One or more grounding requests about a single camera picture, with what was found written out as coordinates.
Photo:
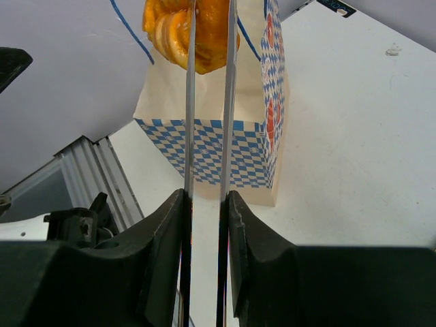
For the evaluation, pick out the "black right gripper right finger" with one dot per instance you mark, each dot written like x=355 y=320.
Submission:
x=278 y=283

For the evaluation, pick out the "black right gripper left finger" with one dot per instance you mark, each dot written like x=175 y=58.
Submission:
x=129 y=279

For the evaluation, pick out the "blue checkered paper bag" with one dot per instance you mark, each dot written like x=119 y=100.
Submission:
x=260 y=110

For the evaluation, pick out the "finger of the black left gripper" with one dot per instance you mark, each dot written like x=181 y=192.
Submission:
x=13 y=62

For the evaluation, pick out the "aluminium frame rail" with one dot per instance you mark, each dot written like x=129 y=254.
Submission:
x=73 y=179

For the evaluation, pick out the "metal serving tongs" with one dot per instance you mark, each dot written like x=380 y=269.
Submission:
x=214 y=167

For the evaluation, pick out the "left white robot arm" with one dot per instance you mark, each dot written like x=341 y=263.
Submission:
x=80 y=227

